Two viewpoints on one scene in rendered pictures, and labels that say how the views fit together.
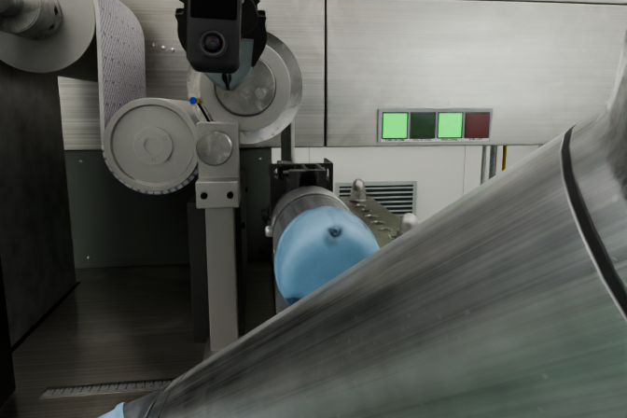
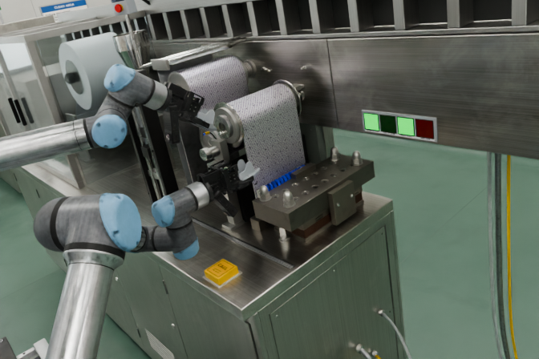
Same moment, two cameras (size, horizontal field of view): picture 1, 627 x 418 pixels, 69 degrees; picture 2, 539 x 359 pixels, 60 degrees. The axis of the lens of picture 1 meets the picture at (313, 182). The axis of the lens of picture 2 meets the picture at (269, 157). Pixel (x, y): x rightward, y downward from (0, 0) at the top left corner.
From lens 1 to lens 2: 1.24 m
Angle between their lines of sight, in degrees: 58
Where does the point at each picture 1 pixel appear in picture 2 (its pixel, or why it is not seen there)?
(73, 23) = not seen: hidden behind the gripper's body
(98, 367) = (205, 214)
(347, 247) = (156, 209)
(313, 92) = (328, 96)
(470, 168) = not seen: outside the picture
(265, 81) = (226, 127)
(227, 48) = (170, 139)
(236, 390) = not seen: hidden behind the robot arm
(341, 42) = (337, 67)
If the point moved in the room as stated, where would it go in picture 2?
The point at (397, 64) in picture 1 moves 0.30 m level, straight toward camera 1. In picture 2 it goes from (369, 82) to (280, 109)
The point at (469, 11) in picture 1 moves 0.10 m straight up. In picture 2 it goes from (411, 45) to (409, 6)
